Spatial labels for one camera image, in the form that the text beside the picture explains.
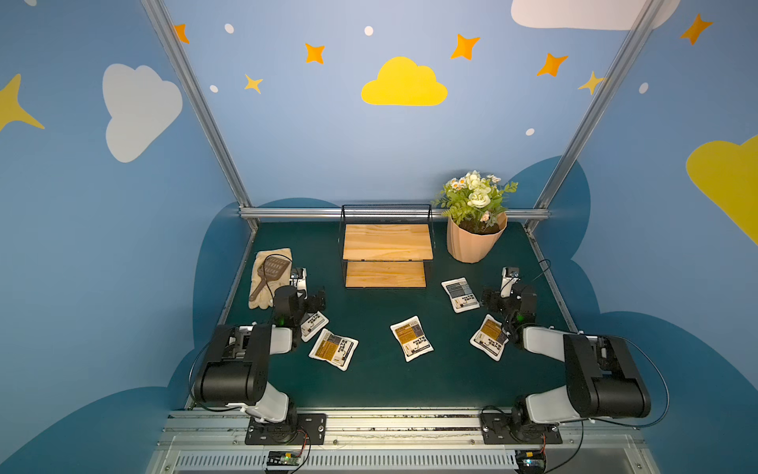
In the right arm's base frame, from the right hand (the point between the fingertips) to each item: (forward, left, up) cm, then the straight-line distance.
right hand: (503, 285), depth 95 cm
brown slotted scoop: (+4, +80, -4) cm, 81 cm away
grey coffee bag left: (-15, +61, -6) cm, 64 cm away
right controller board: (-46, -1, -10) cm, 47 cm away
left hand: (-4, +64, +1) cm, 64 cm away
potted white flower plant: (+14, +12, +22) cm, 29 cm away
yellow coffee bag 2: (-17, +29, -7) cm, 35 cm away
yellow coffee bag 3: (-16, +5, -6) cm, 18 cm away
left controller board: (-50, +61, -8) cm, 80 cm away
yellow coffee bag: (-23, +52, -6) cm, 57 cm away
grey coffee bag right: (0, +13, -7) cm, 14 cm away
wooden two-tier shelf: (+7, +39, +9) cm, 41 cm away
